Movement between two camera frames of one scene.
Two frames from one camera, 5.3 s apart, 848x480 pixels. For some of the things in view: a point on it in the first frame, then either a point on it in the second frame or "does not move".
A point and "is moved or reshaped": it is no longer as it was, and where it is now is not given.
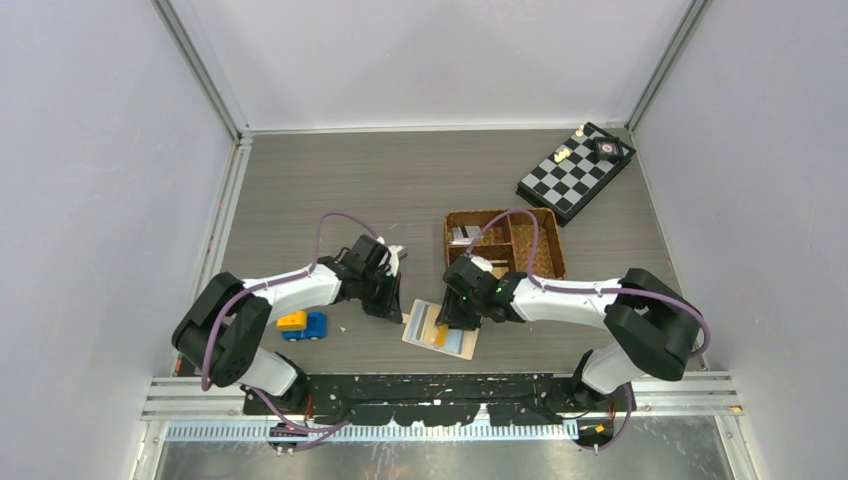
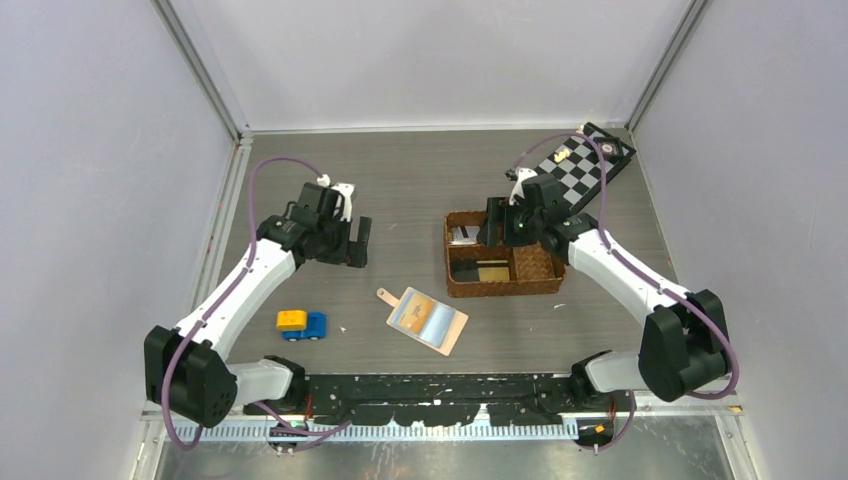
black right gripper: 451,316 → 496,211
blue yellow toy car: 304,324 does not move
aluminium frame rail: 221,222 does not move
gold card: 441,335 → 417,313
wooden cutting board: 421,329 is moved or reshaped
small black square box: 608,147 does not move
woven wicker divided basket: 510,240 does not move
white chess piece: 561,155 does not move
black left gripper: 390,306 → 350,253
